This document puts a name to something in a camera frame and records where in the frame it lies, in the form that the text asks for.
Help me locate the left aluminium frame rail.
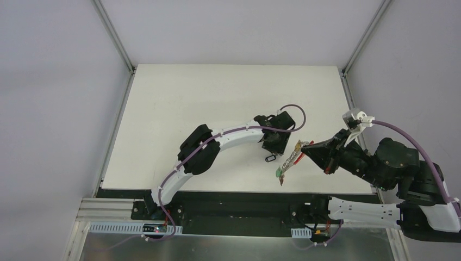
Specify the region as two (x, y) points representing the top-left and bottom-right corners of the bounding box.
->
(91, 0), (136, 75)

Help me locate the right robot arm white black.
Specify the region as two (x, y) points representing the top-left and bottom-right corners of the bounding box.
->
(301, 129), (460, 243)

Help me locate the purple cable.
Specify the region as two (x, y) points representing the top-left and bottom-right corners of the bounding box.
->
(144, 104), (308, 243)
(291, 120), (461, 251)

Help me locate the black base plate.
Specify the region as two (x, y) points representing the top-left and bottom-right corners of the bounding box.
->
(94, 189), (381, 239)

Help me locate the aluminium frame rail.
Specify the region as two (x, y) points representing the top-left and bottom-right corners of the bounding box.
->
(91, 0), (136, 75)
(341, 0), (394, 77)

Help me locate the right aluminium frame rail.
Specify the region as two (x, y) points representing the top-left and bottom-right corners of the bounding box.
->
(341, 0), (394, 77)

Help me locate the left white cable duct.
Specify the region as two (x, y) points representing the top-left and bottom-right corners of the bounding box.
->
(89, 222), (183, 235)

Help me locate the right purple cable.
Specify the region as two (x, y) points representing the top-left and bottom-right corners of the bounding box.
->
(291, 120), (461, 251)

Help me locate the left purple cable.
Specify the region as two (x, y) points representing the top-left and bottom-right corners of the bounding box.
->
(144, 104), (308, 243)

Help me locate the keyring chain with coloured tags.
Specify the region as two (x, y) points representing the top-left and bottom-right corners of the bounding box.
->
(276, 140), (315, 187)

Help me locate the white cable duct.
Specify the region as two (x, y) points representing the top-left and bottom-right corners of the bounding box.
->
(290, 227), (312, 239)
(89, 222), (183, 235)

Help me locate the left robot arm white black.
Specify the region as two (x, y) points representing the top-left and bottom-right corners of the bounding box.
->
(143, 111), (299, 220)

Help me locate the key with black tag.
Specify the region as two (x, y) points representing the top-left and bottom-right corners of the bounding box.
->
(265, 154), (278, 163)

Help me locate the right white cable duct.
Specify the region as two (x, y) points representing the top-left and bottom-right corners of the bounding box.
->
(290, 227), (312, 239)

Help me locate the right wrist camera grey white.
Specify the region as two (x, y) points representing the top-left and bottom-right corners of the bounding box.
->
(342, 108), (375, 147)

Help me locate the front aluminium extrusion rail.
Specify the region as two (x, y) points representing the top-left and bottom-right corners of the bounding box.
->
(76, 198), (134, 221)

